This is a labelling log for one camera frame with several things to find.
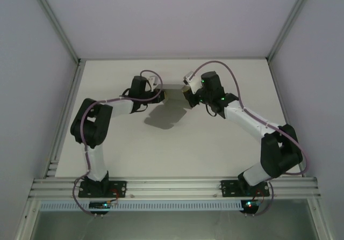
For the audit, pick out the grey paper box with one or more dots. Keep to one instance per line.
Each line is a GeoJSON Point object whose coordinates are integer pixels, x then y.
{"type": "Point", "coordinates": [172, 108]}

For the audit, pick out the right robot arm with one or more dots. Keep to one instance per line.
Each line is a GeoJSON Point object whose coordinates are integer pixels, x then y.
{"type": "Point", "coordinates": [279, 156]}

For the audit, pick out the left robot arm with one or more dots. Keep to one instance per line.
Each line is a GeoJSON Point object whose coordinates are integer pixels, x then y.
{"type": "Point", "coordinates": [91, 124]}

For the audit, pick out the right control board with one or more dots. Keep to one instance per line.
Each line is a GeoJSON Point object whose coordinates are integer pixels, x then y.
{"type": "Point", "coordinates": [250, 205]}

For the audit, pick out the control board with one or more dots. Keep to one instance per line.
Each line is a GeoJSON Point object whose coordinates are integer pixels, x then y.
{"type": "Point", "coordinates": [250, 205]}
{"type": "Point", "coordinates": [99, 205]}

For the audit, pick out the left control board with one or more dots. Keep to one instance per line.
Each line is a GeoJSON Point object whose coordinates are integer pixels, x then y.
{"type": "Point", "coordinates": [99, 205]}

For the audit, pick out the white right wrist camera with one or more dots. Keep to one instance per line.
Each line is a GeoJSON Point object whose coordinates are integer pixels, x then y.
{"type": "Point", "coordinates": [191, 80]}

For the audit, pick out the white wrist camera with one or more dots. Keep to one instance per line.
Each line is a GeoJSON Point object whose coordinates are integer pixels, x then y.
{"type": "Point", "coordinates": [191, 80]}
{"type": "Point", "coordinates": [152, 80]}

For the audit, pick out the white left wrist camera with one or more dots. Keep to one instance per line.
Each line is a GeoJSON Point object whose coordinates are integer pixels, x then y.
{"type": "Point", "coordinates": [152, 80]}

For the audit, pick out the aluminium side rail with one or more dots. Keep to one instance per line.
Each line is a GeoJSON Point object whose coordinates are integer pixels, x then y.
{"type": "Point", "coordinates": [70, 95]}
{"type": "Point", "coordinates": [285, 111]}

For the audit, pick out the aluminium mounting rail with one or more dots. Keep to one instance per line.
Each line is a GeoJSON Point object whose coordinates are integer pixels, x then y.
{"type": "Point", "coordinates": [174, 187]}

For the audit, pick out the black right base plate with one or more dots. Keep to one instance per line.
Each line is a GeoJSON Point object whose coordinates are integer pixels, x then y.
{"type": "Point", "coordinates": [228, 189]}

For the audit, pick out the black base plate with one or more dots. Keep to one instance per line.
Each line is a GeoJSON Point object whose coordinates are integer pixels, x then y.
{"type": "Point", "coordinates": [118, 189]}
{"type": "Point", "coordinates": [228, 189]}

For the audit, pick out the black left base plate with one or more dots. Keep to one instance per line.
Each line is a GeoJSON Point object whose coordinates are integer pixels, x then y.
{"type": "Point", "coordinates": [118, 189]}

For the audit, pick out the aluminium frame post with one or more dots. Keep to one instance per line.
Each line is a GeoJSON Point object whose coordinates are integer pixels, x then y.
{"type": "Point", "coordinates": [53, 22]}
{"type": "Point", "coordinates": [291, 20]}

